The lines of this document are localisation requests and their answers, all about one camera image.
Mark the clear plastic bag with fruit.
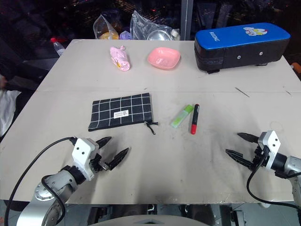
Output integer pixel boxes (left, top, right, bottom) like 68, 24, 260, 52
93, 14, 120, 40

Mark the silver robot torso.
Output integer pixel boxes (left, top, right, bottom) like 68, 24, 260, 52
89, 214, 212, 226

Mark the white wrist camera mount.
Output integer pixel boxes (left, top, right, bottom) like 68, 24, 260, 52
71, 138, 100, 181
257, 130, 282, 170

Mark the white plastic bag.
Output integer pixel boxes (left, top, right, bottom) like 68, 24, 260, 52
0, 89, 22, 137

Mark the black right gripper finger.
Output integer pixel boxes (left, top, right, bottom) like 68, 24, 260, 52
225, 149, 253, 169
237, 132, 260, 144

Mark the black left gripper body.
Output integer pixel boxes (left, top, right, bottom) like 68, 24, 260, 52
88, 152, 111, 173

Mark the grey vertical pole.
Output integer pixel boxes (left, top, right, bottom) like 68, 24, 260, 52
181, 0, 193, 41

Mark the black grid pencil pouch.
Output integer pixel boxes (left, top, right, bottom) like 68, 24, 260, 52
88, 92, 158, 135

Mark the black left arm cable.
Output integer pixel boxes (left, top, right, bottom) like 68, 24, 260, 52
4, 137, 78, 226

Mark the plastic bottle with red cap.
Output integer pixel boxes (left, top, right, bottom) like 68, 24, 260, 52
50, 37, 65, 57

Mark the pink square bowl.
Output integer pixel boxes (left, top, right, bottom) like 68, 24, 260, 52
147, 47, 181, 70

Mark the pink folded umbrella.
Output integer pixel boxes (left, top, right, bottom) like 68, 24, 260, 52
110, 45, 131, 72

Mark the red and black marker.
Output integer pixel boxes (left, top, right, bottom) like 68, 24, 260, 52
190, 104, 200, 135

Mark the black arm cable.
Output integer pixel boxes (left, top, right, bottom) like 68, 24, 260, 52
246, 145, 301, 210
4, 137, 78, 226

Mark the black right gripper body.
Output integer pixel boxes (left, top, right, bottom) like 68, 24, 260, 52
249, 143, 269, 170

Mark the blue-topped black box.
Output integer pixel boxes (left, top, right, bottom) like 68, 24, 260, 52
194, 22, 291, 74

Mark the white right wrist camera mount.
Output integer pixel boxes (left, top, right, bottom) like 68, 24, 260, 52
257, 130, 282, 170

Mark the clear plastic bag with bowl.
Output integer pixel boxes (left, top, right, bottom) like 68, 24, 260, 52
130, 9, 181, 41

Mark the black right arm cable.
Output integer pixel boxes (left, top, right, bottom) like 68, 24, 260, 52
246, 145, 301, 210

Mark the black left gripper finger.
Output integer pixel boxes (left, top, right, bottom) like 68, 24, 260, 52
95, 136, 112, 150
104, 147, 130, 171

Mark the green highlighter pen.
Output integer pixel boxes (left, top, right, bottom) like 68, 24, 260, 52
170, 105, 194, 128

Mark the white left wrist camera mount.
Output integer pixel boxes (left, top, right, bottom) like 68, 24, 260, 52
71, 138, 100, 181

